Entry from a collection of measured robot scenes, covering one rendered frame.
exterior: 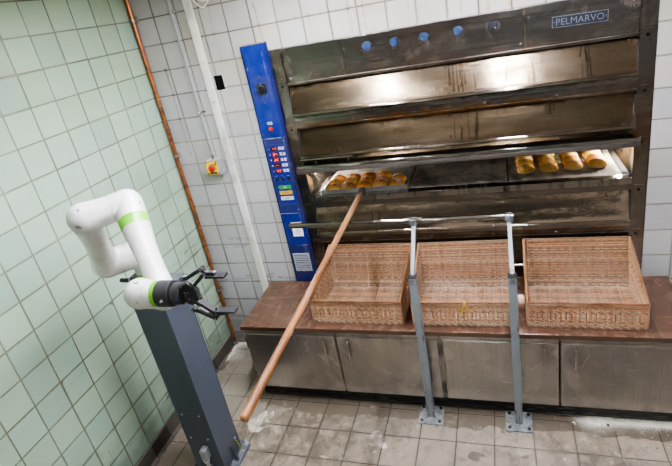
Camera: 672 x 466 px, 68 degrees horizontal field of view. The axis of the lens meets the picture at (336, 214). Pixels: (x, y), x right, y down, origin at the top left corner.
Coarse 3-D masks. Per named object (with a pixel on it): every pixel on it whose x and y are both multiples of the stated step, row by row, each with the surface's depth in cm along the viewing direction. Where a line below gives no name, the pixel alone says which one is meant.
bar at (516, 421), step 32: (320, 224) 279; (352, 224) 273; (384, 224) 269; (416, 224) 263; (512, 256) 241; (416, 288) 253; (512, 288) 238; (416, 320) 262; (512, 320) 246; (512, 352) 254; (512, 416) 278
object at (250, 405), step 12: (348, 216) 274; (336, 240) 250; (324, 264) 231; (312, 288) 214; (300, 312) 200; (288, 324) 194; (288, 336) 187; (276, 348) 181; (276, 360) 176; (264, 372) 170; (264, 384) 166; (252, 396) 161; (252, 408) 158
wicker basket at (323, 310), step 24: (360, 264) 320; (384, 264) 315; (408, 264) 294; (336, 288) 324; (360, 288) 319; (384, 288) 314; (408, 288) 294; (312, 312) 293; (336, 312) 288; (384, 312) 291
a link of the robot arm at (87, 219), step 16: (80, 208) 189; (96, 208) 191; (80, 224) 189; (96, 224) 192; (80, 240) 201; (96, 240) 201; (96, 256) 211; (112, 256) 219; (96, 272) 223; (112, 272) 225
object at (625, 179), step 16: (592, 176) 269; (608, 176) 265; (624, 176) 262; (368, 192) 308; (384, 192) 303; (400, 192) 298; (416, 192) 296; (432, 192) 293; (448, 192) 290; (464, 192) 287; (480, 192) 285; (496, 192) 282
